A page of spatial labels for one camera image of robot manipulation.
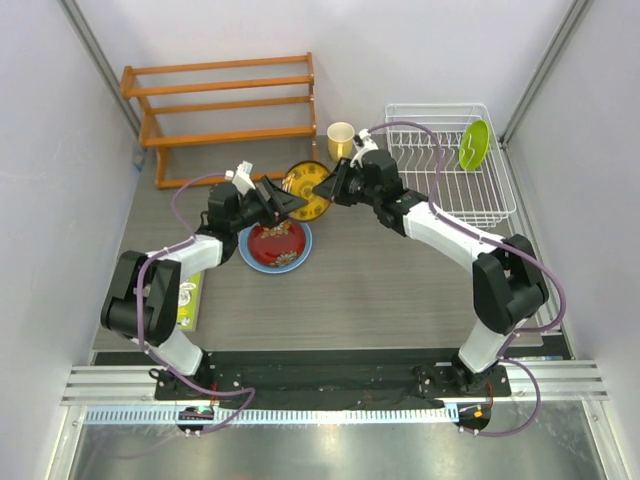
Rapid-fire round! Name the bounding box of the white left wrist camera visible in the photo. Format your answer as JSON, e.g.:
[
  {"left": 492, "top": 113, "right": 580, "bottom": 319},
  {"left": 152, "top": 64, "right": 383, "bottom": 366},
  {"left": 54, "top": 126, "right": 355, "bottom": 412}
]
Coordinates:
[{"left": 224, "top": 161, "right": 255, "bottom": 196}]

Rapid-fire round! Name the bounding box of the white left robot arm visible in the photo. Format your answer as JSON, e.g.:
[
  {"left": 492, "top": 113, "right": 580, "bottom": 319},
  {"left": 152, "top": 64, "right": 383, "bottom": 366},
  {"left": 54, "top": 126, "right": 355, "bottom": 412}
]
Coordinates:
[{"left": 100, "top": 176, "right": 307, "bottom": 399}]

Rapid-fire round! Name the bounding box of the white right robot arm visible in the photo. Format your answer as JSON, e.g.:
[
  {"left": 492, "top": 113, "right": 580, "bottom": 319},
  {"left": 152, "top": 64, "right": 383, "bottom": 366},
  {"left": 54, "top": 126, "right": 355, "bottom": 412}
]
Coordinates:
[{"left": 313, "top": 150, "right": 549, "bottom": 395}]

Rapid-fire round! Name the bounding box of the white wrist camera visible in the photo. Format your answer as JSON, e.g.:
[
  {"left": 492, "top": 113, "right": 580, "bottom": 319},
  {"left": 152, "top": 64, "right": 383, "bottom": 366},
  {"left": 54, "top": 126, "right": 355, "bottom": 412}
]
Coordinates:
[
  {"left": 350, "top": 129, "right": 379, "bottom": 168},
  {"left": 224, "top": 161, "right": 255, "bottom": 196}
]

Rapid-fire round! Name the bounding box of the orange wooden shelf rack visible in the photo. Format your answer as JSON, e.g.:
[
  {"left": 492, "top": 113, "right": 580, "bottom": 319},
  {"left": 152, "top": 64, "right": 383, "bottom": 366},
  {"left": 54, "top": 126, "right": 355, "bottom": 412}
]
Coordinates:
[{"left": 119, "top": 52, "right": 318, "bottom": 190}]

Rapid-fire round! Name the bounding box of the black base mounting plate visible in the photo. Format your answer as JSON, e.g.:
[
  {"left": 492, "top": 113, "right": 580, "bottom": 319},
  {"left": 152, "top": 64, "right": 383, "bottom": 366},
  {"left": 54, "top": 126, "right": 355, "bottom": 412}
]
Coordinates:
[{"left": 149, "top": 347, "right": 512, "bottom": 412}]

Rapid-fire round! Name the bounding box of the white wire dish rack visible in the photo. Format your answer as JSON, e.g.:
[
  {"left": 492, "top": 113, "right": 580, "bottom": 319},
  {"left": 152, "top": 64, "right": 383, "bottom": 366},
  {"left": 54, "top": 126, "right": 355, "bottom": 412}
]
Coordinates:
[{"left": 385, "top": 103, "right": 516, "bottom": 230}]

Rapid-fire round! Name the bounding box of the red floral plate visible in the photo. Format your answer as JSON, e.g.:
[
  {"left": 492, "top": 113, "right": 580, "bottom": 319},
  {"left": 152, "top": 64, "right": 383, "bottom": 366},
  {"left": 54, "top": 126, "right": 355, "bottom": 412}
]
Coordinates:
[{"left": 247, "top": 220, "right": 307, "bottom": 269}]

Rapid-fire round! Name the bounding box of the lime green plate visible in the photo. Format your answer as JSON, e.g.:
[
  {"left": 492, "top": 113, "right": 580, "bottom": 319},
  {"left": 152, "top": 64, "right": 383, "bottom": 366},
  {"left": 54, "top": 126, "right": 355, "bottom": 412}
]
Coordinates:
[{"left": 458, "top": 120, "right": 491, "bottom": 171}]

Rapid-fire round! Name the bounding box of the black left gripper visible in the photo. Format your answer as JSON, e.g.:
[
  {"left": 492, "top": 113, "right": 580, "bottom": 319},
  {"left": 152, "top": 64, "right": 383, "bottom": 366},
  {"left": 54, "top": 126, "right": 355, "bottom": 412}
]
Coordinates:
[{"left": 230, "top": 177, "right": 306, "bottom": 233}]

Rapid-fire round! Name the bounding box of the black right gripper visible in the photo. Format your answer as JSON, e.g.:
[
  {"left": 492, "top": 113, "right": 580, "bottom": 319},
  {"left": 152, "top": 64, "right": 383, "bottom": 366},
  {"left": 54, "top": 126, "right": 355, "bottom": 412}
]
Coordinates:
[{"left": 315, "top": 157, "right": 382, "bottom": 207}]

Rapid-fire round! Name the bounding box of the light blue plate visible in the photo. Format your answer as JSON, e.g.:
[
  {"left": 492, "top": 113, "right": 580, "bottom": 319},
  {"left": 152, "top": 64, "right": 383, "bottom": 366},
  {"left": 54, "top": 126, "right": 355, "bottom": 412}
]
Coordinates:
[{"left": 238, "top": 223, "right": 313, "bottom": 274}]

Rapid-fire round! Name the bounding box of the aluminium frame rail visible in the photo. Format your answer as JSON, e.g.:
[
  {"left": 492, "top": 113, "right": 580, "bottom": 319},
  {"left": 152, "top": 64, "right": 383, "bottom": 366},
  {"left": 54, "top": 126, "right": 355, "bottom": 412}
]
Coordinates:
[{"left": 62, "top": 360, "right": 608, "bottom": 431}]

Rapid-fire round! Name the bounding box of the yellow mug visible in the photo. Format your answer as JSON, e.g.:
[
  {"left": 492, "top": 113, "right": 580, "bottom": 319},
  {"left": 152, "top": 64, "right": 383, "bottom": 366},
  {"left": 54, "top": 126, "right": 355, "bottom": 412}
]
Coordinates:
[{"left": 327, "top": 122, "right": 355, "bottom": 162}]

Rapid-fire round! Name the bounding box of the dark yellow patterned plate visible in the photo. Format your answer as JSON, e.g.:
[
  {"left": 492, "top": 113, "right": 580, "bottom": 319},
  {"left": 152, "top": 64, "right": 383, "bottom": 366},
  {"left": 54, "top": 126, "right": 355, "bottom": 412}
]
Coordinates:
[{"left": 281, "top": 161, "right": 330, "bottom": 223}]

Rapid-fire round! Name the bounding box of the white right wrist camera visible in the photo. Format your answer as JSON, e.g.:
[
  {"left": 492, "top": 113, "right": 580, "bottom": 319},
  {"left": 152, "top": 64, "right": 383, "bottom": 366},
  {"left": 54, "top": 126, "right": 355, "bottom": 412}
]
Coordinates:
[{"left": 350, "top": 129, "right": 379, "bottom": 168}]

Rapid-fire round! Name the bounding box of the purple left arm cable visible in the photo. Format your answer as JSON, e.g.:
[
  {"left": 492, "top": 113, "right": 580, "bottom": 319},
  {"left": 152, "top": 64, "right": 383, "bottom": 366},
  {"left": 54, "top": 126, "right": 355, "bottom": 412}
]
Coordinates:
[{"left": 137, "top": 171, "right": 257, "bottom": 436}]

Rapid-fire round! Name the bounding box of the green illustrated booklet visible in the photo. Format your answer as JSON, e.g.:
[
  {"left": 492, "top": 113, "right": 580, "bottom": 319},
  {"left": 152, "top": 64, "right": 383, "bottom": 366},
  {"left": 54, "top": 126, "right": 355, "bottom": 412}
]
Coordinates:
[{"left": 176, "top": 272, "right": 204, "bottom": 332}]

